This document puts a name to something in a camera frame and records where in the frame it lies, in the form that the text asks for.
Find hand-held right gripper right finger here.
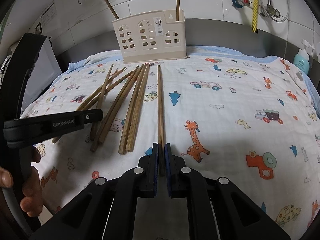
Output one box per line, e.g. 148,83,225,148
164,142,292,240

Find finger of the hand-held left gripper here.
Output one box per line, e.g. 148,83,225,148
75,108,104,130

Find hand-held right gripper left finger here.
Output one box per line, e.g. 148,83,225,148
29,142,159,240

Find beige plastic chopstick holder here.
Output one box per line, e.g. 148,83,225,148
111,9,188,64

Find person's left hand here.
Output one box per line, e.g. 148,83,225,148
0,146,42,218

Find white microwave oven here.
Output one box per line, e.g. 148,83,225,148
24,39,63,108

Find cartoon printed blanket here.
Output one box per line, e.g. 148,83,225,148
20,45,320,240

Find teal pump bottle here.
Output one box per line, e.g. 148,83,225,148
293,39,313,74

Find metal angle valve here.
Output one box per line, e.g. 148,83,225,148
260,4,280,18

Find grey cable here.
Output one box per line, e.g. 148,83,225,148
2,187,28,233

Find white paper wall label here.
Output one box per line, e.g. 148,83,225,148
40,4,55,27

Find red handled valve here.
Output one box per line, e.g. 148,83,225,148
231,0,252,8

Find yellow corrugated hose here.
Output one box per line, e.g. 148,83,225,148
251,0,259,33

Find clear plastic hose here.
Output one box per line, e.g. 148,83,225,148
259,0,290,23

